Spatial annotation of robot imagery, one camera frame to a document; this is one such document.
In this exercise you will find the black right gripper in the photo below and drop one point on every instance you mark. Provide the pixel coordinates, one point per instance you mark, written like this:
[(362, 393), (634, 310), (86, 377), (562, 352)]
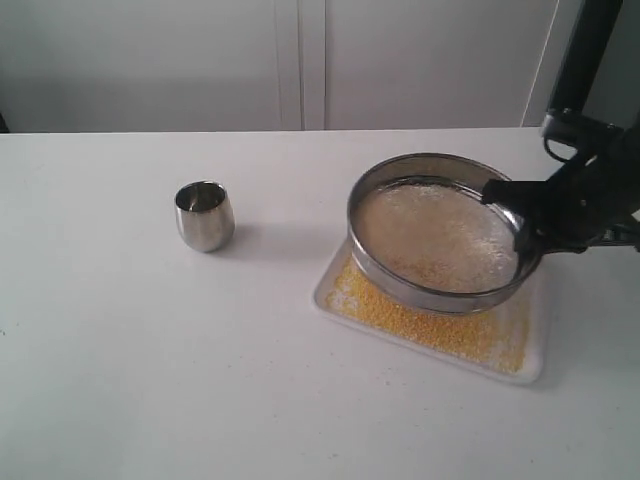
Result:
[(589, 202)]

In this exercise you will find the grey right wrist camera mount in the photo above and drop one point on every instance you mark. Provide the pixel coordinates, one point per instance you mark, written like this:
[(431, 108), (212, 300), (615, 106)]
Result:
[(573, 129)]

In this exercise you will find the clear plastic tray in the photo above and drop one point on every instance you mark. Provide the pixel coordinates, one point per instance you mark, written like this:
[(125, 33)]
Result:
[(535, 348)]

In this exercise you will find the round steel mesh sieve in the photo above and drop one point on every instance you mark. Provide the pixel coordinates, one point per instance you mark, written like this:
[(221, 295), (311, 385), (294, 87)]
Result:
[(465, 175)]

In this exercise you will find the sieved yellow millet grains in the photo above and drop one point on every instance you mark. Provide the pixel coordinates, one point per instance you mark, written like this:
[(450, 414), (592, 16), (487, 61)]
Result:
[(494, 340)]

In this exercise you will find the stainless steel cup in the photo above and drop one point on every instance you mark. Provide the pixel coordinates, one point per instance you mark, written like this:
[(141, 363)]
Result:
[(204, 216)]

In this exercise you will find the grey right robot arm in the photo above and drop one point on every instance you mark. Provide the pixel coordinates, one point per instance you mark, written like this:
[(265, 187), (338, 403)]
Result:
[(586, 49)]

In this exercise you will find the yellow and white grains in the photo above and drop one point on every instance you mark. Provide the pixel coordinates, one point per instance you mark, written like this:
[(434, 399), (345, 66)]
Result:
[(437, 237)]

